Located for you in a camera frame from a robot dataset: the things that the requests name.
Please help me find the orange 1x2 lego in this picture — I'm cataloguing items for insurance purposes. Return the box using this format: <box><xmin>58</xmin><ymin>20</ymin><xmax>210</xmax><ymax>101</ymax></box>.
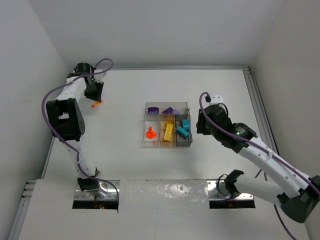
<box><xmin>91</xmin><ymin>100</ymin><xmax>103</xmax><ymax>108</ymax></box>

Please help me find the teal round lego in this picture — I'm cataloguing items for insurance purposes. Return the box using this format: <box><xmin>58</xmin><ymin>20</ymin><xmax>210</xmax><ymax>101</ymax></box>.
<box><xmin>181</xmin><ymin>119</ymin><xmax>190</xmax><ymax>131</ymax></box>

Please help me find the teal 2x4 lego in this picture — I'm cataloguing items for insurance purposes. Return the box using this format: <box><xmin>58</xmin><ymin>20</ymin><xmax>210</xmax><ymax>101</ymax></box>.
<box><xmin>176</xmin><ymin>126</ymin><xmax>189</xmax><ymax>139</ymax></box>

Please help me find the long yellow lego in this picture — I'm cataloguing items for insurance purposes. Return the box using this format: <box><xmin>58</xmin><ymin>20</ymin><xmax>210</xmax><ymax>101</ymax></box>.
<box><xmin>163</xmin><ymin>123</ymin><xmax>174</xmax><ymax>142</ymax></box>

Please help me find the purple slope lego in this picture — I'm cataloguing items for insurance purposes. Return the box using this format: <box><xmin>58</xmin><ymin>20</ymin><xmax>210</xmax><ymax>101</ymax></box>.
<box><xmin>161</xmin><ymin>107</ymin><xmax>175</xmax><ymax>115</ymax></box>

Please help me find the orange lego cluster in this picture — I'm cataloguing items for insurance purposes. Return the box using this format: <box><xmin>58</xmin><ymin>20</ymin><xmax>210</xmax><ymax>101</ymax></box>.
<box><xmin>145</xmin><ymin>126</ymin><xmax>157</xmax><ymax>139</ymax></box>

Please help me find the purple printed lego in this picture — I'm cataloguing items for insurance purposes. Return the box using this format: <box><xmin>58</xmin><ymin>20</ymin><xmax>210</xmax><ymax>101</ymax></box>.
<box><xmin>147</xmin><ymin>106</ymin><xmax>160</xmax><ymax>115</ymax></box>

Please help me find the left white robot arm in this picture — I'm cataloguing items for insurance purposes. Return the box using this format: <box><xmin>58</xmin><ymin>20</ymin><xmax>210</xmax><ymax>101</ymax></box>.
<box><xmin>45</xmin><ymin>62</ymin><xmax>104</xmax><ymax>195</ymax></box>

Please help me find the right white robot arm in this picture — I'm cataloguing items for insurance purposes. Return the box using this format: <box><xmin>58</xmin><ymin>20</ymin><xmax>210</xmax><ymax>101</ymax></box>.
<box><xmin>196</xmin><ymin>104</ymin><xmax>320</xmax><ymax>223</ymax></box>

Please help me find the clear rear container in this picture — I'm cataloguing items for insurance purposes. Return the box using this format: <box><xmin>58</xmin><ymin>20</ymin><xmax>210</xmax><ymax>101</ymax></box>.
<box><xmin>143</xmin><ymin>102</ymin><xmax>190</xmax><ymax>122</ymax></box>

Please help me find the grey plastic container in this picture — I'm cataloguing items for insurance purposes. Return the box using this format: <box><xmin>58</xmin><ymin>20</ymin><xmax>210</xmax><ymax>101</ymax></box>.
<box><xmin>175</xmin><ymin>114</ymin><xmax>193</xmax><ymax>147</ymax></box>

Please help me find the amber plastic container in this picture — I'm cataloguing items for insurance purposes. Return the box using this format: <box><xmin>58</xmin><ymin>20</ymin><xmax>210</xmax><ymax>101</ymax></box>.
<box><xmin>158</xmin><ymin>114</ymin><xmax>176</xmax><ymax>147</ymax></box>

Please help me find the clear front-left container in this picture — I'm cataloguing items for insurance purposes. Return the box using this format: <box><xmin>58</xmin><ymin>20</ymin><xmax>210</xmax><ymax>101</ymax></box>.
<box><xmin>142</xmin><ymin>120</ymin><xmax>160</xmax><ymax>148</ymax></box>

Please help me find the white front cover panel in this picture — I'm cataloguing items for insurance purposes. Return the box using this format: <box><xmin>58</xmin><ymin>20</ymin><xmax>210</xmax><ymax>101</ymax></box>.
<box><xmin>19</xmin><ymin>179</ymin><xmax>309</xmax><ymax>240</ymax></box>

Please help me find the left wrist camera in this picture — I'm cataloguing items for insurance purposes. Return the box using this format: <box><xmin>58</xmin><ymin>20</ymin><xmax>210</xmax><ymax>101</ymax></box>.
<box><xmin>93</xmin><ymin>69</ymin><xmax>105</xmax><ymax>83</ymax></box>

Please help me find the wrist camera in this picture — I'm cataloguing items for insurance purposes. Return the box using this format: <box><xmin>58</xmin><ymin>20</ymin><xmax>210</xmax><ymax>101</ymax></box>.
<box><xmin>93</xmin><ymin>69</ymin><xmax>105</xmax><ymax>83</ymax></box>
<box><xmin>205</xmin><ymin>94</ymin><xmax>224</xmax><ymax>105</ymax></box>

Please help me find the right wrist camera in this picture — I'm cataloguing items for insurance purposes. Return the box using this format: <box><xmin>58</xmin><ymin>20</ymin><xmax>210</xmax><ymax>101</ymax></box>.
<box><xmin>205</xmin><ymin>94</ymin><xmax>224</xmax><ymax>105</ymax></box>

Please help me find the rear aluminium rail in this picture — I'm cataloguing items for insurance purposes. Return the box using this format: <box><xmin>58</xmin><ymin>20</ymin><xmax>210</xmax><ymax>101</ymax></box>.
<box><xmin>112</xmin><ymin>65</ymin><xmax>250</xmax><ymax>71</ymax></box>

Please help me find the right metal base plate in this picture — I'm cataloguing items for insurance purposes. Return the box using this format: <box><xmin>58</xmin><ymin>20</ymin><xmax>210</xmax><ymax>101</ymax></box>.
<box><xmin>206</xmin><ymin>178</ymin><xmax>254</xmax><ymax>202</ymax></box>

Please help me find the metal base plate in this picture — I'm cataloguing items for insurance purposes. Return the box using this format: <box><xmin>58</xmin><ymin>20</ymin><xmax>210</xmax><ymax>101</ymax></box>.
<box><xmin>206</xmin><ymin>178</ymin><xmax>254</xmax><ymax>202</ymax></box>
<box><xmin>74</xmin><ymin>180</ymin><xmax>120</xmax><ymax>201</ymax></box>

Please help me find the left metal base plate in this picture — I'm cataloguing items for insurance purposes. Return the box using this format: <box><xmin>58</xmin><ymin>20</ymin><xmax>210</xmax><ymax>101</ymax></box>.
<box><xmin>74</xmin><ymin>180</ymin><xmax>120</xmax><ymax>201</ymax></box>

